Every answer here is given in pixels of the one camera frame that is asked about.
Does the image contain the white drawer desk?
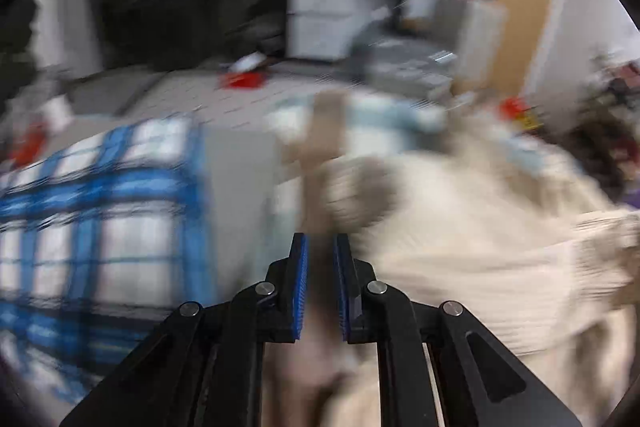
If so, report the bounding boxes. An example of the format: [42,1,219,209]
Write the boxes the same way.
[197,0,361,60]

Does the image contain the silver aluminium suitcase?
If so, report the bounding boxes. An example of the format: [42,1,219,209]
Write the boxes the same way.
[350,32,458,98]

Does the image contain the beige upright suitcase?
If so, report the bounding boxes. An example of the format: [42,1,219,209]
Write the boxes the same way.
[435,0,506,98]

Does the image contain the wooden shoe rack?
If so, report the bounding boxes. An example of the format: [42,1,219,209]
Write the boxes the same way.
[575,52,640,208]

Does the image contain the wooden wardrobe door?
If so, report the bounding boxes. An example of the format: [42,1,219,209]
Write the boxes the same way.
[475,0,561,98]

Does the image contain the white dotted mat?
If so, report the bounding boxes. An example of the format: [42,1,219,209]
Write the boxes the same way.
[120,72,321,132]

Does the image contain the black cabinet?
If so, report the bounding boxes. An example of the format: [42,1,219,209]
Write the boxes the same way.
[87,0,226,68]

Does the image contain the red and yellow bags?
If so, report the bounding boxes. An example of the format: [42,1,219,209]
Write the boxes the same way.
[500,97,546,130]

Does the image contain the red packet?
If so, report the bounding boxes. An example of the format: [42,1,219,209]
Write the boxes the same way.
[220,72,266,90]

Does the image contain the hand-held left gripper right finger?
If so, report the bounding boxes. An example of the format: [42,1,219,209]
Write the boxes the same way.
[334,233,583,427]

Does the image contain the cream ribbed fleece garment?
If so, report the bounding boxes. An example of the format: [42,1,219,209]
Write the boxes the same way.
[270,147,640,427]

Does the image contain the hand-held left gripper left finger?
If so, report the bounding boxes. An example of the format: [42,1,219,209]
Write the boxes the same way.
[60,232,311,427]

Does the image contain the blue plaid quilt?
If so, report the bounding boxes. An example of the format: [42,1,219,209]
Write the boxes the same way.
[0,117,211,403]

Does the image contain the blue brown checked bed sheet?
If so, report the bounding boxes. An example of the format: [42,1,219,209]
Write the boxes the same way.
[270,92,451,168]

